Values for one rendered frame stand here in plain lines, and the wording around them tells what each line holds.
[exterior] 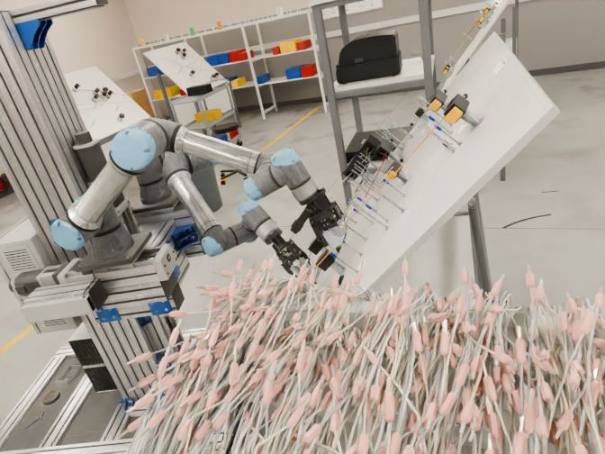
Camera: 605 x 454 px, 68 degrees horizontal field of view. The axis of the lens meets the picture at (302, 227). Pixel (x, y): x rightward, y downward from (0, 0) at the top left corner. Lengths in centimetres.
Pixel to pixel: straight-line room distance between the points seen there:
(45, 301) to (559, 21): 812
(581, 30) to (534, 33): 65
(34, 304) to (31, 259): 30
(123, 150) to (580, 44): 803
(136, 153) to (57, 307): 74
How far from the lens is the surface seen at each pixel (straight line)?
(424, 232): 104
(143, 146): 140
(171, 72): 803
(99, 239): 182
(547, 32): 875
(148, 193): 223
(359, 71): 228
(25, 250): 218
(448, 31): 877
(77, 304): 185
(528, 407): 44
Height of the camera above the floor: 185
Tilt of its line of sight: 26 degrees down
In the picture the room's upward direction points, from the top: 13 degrees counter-clockwise
